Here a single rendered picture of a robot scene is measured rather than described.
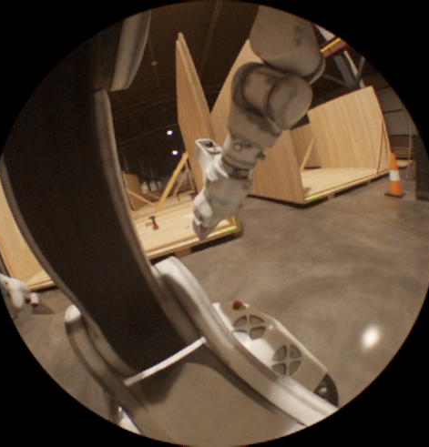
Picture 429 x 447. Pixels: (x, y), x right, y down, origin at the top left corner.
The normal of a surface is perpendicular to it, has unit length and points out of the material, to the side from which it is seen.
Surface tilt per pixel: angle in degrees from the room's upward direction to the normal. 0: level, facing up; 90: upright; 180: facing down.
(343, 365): 0
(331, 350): 0
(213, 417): 23
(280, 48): 90
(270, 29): 84
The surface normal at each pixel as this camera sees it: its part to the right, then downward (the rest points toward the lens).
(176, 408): -0.01, -0.82
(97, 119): 0.62, 0.40
